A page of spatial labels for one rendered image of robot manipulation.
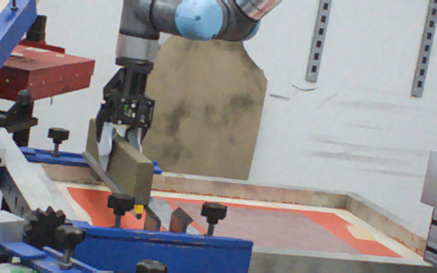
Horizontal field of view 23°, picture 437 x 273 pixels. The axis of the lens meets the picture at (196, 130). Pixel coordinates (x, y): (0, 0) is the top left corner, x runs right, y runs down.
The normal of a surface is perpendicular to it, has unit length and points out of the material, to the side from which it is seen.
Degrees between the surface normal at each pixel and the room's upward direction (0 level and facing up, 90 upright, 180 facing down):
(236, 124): 90
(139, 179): 90
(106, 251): 90
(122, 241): 90
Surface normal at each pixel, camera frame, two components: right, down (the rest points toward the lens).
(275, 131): 0.30, 0.19
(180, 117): 0.59, 0.18
